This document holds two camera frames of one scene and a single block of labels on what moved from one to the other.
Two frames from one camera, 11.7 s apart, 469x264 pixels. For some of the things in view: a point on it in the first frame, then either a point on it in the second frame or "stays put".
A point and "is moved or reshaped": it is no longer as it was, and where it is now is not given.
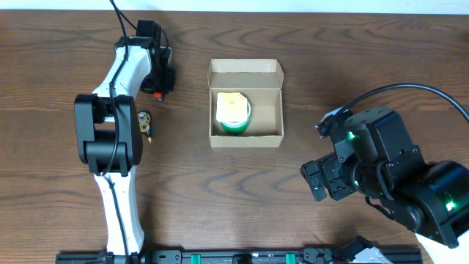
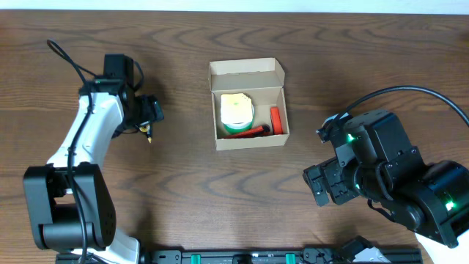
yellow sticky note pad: [231, 106] is moved or reshaped
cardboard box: [261, 81] is moved or reshaped
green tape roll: [238, 127] is moved or reshaped
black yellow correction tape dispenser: [144, 119] stays put
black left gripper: [168, 83] → [152, 107]
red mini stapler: [159, 96] → [276, 120]
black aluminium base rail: [318, 254] stays put
